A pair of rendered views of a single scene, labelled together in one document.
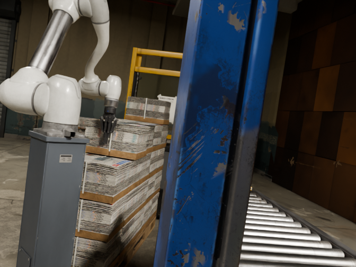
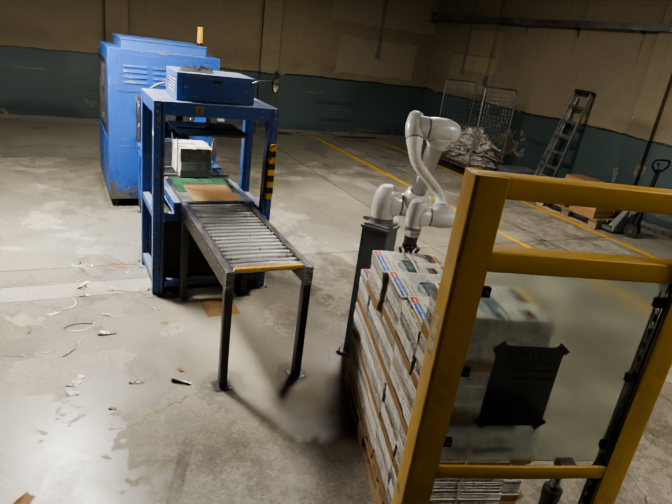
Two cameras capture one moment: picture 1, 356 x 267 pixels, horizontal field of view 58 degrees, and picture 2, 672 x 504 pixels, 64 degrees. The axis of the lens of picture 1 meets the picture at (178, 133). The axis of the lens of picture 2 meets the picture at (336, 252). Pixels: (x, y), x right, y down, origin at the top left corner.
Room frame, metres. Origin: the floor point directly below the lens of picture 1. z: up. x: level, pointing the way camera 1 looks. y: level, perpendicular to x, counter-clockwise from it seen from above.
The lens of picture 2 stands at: (4.71, -0.85, 2.11)
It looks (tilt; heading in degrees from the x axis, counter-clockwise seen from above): 21 degrees down; 161
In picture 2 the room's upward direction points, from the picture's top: 8 degrees clockwise
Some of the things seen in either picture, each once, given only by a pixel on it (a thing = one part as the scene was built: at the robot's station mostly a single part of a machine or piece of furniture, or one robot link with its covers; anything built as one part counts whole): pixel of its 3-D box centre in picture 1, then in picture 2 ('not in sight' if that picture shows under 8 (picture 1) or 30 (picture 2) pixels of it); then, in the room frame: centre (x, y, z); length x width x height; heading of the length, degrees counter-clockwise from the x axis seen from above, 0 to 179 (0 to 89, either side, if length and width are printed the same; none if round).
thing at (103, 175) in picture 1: (113, 205); (402, 380); (2.44, 0.42, 0.42); 1.17 x 0.39 x 0.83; 171
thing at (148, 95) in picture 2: not in sight; (209, 104); (0.14, -0.52, 1.50); 0.94 x 0.68 x 0.10; 100
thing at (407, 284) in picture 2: (130, 122); (430, 285); (2.57, 0.39, 1.06); 0.37 x 0.29 x 0.01; 82
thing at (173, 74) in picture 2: not in sight; (209, 85); (0.14, -0.52, 1.65); 0.60 x 0.45 x 0.20; 100
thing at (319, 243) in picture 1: (268, 243); (236, 230); (1.07, -0.36, 0.77); 0.47 x 0.05 x 0.05; 100
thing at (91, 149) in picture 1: (101, 148); not in sight; (2.30, 0.53, 0.86); 0.29 x 0.16 x 0.04; 172
